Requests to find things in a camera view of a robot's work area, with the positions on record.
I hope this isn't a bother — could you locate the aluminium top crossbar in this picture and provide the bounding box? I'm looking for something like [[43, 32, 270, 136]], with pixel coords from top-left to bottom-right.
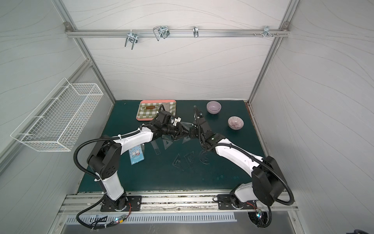
[[65, 28, 290, 39]]

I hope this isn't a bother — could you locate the plain lilac bowl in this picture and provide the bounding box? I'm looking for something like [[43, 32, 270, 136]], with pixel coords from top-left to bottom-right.
[[206, 101, 222, 115]]

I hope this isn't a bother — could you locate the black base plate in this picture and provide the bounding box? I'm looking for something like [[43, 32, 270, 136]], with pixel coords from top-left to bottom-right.
[[100, 196, 142, 212], [212, 194, 258, 211]]

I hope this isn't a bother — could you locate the clear plastic pouch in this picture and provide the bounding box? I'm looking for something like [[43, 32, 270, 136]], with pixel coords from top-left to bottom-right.
[[180, 122, 195, 135]]

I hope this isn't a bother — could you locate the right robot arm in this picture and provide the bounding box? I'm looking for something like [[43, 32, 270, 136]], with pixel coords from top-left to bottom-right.
[[191, 117, 295, 209]]

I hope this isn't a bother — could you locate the clear triangle set square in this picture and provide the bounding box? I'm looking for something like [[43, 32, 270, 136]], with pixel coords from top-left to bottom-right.
[[182, 136, 191, 144]]

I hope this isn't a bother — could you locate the right black corrugated cable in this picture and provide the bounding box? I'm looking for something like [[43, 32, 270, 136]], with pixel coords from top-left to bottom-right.
[[216, 143, 295, 206]]

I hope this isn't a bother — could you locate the small metal bracket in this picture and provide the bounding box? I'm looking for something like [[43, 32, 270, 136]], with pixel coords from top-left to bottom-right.
[[193, 26, 199, 38]]

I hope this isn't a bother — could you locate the metal u-bolt clamp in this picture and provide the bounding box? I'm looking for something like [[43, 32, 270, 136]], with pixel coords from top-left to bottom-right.
[[153, 26, 170, 41], [125, 31, 138, 50]]

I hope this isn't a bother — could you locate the left black corrugated cable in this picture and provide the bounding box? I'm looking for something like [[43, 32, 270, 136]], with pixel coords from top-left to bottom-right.
[[72, 129, 141, 179]]

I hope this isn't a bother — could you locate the clear large set square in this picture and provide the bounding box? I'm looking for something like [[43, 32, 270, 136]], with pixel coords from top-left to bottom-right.
[[162, 136, 173, 150]]

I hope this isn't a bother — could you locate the wooden handled metal spatula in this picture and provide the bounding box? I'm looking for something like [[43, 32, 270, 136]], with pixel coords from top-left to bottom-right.
[[140, 102, 171, 111]]

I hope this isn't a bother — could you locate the striped purple bowl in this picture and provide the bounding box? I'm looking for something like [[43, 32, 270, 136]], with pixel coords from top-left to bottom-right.
[[228, 116, 244, 130]]

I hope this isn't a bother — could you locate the white slotted vent strip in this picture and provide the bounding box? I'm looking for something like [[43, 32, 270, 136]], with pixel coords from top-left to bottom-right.
[[65, 212, 237, 225]]

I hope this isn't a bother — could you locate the green checked cloth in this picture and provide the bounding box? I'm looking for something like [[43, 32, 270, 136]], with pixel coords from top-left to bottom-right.
[[138, 102, 176, 119]]

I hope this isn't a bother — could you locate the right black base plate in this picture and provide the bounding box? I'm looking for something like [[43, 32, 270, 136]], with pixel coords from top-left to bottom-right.
[[212, 194, 258, 211]]

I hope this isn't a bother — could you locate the pink plastic tray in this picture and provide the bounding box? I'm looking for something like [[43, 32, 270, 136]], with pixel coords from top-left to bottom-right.
[[136, 99, 177, 121]]

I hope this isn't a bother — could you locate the clear straight ruler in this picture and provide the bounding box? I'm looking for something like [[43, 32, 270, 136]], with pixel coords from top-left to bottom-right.
[[151, 140, 161, 155]]

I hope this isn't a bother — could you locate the white wire wall basket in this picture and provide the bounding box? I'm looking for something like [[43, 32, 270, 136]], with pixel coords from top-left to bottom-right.
[[10, 78, 103, 152]]

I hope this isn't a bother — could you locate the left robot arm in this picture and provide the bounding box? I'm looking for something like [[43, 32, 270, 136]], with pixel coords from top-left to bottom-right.
[[87, 110, 189, 210]]

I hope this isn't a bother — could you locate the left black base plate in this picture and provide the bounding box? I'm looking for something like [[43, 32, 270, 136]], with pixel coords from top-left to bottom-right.
[[100, 196, 142, 212]]

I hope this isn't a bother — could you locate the blue ruler set package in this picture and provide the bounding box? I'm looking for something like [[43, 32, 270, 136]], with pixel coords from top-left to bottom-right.
[[129, 144, 144, 165]]

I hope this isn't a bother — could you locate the black corrugated cable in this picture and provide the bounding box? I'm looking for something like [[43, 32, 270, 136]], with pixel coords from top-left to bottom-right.
[[216, 143, 295, 206], [72, 129, 141, 179]]

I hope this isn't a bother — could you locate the metal U-bolt clamp middle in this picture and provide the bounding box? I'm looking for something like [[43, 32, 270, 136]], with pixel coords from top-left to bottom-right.
[[153, 26, 170, 41]]

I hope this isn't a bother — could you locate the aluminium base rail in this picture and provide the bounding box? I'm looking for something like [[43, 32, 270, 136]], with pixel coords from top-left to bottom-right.
[[58, 190, 299, 215]]

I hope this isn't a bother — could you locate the metal U-bolt clamp left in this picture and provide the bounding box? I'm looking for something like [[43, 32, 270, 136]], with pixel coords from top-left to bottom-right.
[[125, 31, 138, 50]]

